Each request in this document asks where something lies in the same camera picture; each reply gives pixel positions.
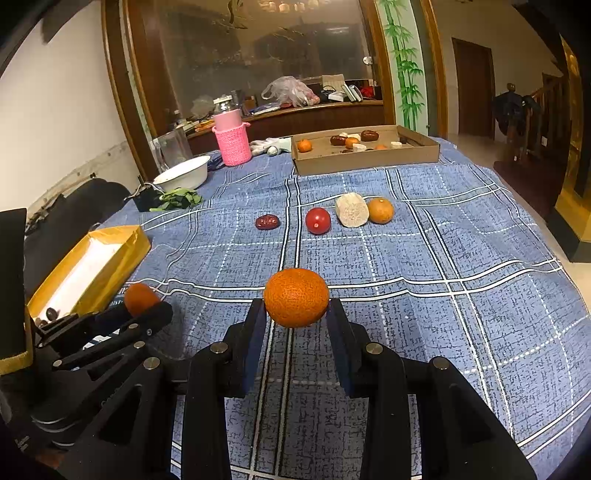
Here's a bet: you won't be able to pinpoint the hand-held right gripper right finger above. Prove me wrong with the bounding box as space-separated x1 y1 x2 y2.
327 298 539 480

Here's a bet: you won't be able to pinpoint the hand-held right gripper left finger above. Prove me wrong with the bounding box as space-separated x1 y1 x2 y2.
65 299 269 480

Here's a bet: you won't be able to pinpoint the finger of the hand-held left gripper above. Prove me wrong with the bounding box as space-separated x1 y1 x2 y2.
34 302 134 347
51 301 174 374

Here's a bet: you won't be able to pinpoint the yellow cardboard box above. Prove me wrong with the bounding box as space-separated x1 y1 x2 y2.
27 225 152 324

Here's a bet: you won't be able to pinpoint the black chair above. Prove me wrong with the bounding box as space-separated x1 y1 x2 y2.
23 178 132 301

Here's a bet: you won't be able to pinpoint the blue plaid tablecloth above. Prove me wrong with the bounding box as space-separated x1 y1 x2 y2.
69 136 591 480

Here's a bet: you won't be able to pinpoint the black binder clip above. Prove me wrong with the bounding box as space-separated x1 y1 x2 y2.
124 181 163 213

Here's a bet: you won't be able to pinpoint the green leaves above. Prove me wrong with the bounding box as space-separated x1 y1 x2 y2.
148 187 203 212

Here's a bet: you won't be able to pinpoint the red tomato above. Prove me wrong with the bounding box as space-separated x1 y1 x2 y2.
305 208 332 235

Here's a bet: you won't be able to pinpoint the white enamel basin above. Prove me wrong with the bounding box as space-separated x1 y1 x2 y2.
152 155 211 191

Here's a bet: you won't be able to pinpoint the clear glass pitcher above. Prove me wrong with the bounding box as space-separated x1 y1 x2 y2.
151 127 194 172

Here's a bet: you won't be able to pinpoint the brown cardboard tray box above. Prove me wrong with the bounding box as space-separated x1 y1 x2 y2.
291 124 441 176

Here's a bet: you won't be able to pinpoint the pink knit-covered bottle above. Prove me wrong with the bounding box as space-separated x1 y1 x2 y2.
212 95 253 167

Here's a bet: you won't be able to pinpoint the wooden framed glass cabinet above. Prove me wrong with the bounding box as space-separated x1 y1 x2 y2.
102 0 448 169

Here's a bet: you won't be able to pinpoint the white cloth glove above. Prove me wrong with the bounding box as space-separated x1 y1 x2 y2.
250 137 293 157

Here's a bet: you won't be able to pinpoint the clear plastic bag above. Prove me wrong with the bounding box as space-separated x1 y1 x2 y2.
261 76 321 108

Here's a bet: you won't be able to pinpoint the bamboo painted glass panel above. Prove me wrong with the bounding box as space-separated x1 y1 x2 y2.
376 0 428 134

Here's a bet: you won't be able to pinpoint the golden wooden cabinet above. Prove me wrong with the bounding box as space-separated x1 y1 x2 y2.
549 37 591 264

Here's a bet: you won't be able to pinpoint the dark hanging clothing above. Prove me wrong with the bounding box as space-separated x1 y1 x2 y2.
491 83 541 139

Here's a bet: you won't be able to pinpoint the brown wooden door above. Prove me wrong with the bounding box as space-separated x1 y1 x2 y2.
451 37 496 138

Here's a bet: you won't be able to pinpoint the wooden staircase railing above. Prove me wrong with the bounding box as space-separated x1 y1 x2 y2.
494 74 571 217

